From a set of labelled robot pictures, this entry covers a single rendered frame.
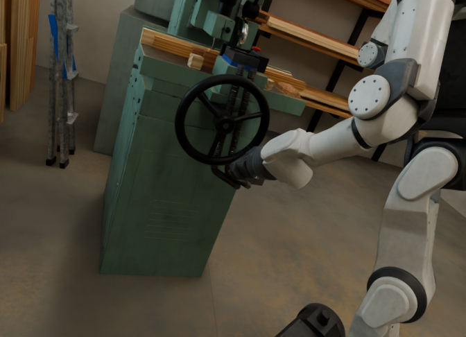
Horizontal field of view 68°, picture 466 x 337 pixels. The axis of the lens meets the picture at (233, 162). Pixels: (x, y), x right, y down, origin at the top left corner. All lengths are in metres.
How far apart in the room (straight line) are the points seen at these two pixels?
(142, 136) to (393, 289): 0.86
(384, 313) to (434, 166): 0.39
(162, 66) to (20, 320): 0.95
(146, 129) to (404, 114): 0.81
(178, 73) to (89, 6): 2.57
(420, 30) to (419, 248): 0.53
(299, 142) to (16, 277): 1.17
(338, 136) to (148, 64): 0.66
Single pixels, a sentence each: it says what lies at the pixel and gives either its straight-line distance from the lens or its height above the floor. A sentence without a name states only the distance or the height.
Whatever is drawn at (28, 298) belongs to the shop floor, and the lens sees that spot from 1.48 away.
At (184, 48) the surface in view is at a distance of 1.29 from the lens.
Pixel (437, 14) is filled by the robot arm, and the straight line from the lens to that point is 0.70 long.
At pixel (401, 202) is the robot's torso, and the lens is 0.93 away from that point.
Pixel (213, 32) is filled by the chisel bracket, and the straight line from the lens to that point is 1.25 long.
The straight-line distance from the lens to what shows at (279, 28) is 3.15.
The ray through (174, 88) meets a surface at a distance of 1.15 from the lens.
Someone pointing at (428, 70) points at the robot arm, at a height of 1.14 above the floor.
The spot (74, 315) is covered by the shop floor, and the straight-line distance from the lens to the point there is 1.44.
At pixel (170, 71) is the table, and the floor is 0.88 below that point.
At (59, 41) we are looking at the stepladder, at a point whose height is 0.69.
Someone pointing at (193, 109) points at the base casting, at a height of 0.77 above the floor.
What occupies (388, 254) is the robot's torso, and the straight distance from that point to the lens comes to 1.01.
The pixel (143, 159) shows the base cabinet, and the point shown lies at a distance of 1.24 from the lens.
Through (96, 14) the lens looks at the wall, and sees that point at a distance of 3.64.
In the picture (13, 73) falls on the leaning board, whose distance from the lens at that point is 2.71.
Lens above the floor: 1.13
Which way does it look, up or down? 23 degrees down
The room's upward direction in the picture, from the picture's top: 21 degrees clockwise
